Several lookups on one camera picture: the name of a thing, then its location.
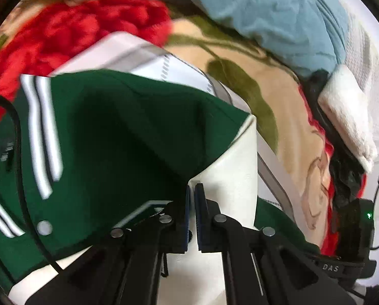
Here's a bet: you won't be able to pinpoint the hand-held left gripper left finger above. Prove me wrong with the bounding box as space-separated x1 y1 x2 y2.
25 184 193 305

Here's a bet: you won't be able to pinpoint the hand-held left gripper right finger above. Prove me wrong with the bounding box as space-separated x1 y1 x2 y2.
194 182 357 305

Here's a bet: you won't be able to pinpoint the green varsity jacket white sleeves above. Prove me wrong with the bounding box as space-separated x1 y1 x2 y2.
0 70 320 305

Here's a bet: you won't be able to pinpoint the black cloth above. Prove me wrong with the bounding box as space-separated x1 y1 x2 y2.
299 70 367 204

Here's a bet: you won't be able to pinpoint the white towel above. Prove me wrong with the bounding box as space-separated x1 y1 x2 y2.
318 65 378 173

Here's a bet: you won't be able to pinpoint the white waffle blanket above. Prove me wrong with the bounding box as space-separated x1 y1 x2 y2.
344 14 379 148

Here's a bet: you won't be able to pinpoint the white quilted mat grey border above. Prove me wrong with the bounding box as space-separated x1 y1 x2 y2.
50 32 301 226

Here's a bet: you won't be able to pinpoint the light blue garment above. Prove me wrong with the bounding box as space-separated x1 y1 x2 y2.
170 0 349 77

